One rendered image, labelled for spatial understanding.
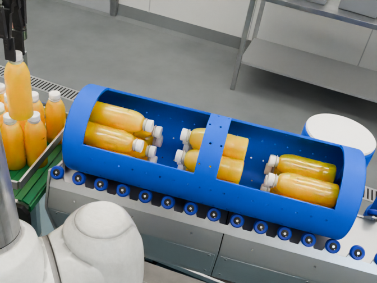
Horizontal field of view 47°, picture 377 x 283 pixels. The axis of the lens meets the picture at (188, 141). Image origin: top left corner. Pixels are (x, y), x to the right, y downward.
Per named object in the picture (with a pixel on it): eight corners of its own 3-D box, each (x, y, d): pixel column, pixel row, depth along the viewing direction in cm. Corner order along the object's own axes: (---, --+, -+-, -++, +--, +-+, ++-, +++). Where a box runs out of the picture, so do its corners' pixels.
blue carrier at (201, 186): (336, 260, 130) (373, 186, 115) (60, 185, 138) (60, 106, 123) (330, 201, 154) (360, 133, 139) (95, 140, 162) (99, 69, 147)
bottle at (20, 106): (10, 123, 130) (3, 64, 119) (7, 110, 135) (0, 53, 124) (35, 119, 132) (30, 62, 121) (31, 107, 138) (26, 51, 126)
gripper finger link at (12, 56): (14, 37, 117) (13, 38, 116) (16, 61, 121) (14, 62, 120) (4, 34, 117) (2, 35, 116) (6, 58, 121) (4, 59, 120)
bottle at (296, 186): (331, 211, 130) (268, 195, 132) (332, 191, 135) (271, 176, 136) (339, 200, 125) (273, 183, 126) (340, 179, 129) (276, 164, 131)
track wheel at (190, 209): (194, 199, 137) (195, 199, 139) (181, 204, 138) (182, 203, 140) (200, 213, 137) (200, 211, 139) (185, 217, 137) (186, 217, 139)
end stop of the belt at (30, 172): (21, 188, 136) (20, 182, 134) (18, 188, 136) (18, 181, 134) (76, 122, 168) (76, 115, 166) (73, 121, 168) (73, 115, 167)
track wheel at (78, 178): (82, 169, 141) (84, 169, 143) (69, 174, 141) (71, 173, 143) (86, 182, 140) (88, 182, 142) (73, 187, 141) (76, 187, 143)
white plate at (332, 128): (296, 112, 181) (295, 114, 182) (322, 154, 159) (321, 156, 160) (356, 114, 187) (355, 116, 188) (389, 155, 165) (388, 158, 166)
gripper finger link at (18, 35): (11, 30, 120) (13, 28, 120) (14, 53, 124) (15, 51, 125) (21, 32, 120) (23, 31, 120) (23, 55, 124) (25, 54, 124)
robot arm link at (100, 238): (155, 302, 93) (159, 229, 81) (69, 336, 86) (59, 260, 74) (128, 249, 105) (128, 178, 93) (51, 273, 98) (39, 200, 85)
